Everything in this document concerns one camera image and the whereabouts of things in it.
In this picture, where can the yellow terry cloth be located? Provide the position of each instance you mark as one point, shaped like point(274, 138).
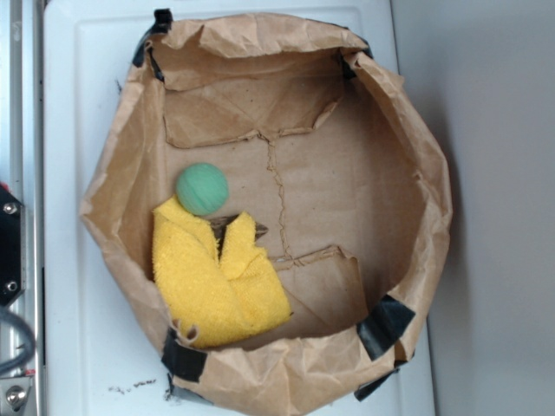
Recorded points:
point(219, 292)

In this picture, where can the white plastic tray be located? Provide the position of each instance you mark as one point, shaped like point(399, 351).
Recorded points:
point(99, 361)

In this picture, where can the brown paper bag bin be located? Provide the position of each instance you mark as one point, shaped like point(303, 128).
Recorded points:
point(321, 146)

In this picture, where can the green felt ball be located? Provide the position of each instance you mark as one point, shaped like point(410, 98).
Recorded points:
point(202, 189)

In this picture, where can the black metal mounting plate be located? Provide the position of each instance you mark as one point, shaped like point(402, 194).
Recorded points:
point(12, 229)

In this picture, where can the silver aluminium rail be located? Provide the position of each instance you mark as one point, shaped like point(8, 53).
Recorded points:
point(21, 171)

